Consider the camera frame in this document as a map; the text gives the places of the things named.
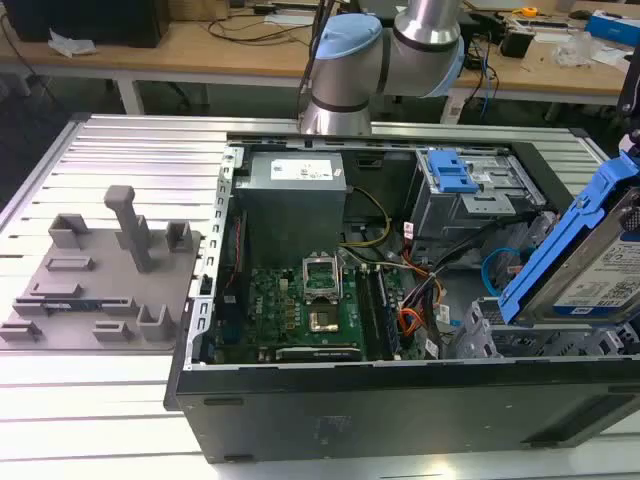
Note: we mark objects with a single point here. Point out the hard disk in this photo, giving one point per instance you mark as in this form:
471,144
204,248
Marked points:
550,250

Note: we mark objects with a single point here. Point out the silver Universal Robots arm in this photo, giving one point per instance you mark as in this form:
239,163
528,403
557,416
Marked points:
350,65

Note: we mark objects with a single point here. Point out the grey perforated disk bay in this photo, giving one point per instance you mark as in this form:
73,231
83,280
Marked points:
475,335

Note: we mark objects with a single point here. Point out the RAM stick in slot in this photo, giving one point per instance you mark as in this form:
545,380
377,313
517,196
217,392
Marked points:
388,312

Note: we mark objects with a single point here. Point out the black RAM slot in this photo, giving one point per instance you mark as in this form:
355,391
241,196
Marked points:
367,315

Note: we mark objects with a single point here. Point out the blue cardboard box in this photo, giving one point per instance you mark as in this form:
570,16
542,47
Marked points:
612,29

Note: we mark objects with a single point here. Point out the clear plastic bag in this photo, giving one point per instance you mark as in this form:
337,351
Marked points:
575,50

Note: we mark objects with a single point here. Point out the small black box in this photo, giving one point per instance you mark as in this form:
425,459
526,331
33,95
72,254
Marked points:
516,42

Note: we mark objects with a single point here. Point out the yellow tape roll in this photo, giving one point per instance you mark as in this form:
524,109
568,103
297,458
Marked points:
528,11

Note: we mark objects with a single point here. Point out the blue plastic drive latch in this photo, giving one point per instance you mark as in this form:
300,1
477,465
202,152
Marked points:
452,175

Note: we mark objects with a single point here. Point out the grey metal drive cage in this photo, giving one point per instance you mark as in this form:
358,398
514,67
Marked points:
450,215

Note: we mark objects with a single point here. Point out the thin metal locking lever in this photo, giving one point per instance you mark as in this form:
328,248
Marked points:
342,275

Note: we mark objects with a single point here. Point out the grey power supply unit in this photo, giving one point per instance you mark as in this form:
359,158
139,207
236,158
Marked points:
292,215

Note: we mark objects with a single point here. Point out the CPU socket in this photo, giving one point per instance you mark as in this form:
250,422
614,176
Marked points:
324,321

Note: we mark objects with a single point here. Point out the black open PC case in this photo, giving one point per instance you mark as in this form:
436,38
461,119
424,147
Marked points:
400,415

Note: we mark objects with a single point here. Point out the green motherboard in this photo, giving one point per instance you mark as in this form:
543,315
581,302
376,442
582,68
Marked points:
280,310

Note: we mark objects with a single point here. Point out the large black box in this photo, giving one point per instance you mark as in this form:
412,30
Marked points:
85,20

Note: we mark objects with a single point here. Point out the crumpled white plastic sheet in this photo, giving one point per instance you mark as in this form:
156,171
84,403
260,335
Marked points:
70,44

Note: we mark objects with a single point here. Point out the grey parts rack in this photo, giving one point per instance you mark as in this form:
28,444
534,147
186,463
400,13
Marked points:
100,300

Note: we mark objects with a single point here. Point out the RAM stick in rack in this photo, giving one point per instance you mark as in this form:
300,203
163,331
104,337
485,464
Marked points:
70,304

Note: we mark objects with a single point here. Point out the wooden desk with white frame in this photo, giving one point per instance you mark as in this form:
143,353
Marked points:
200,55
550,75

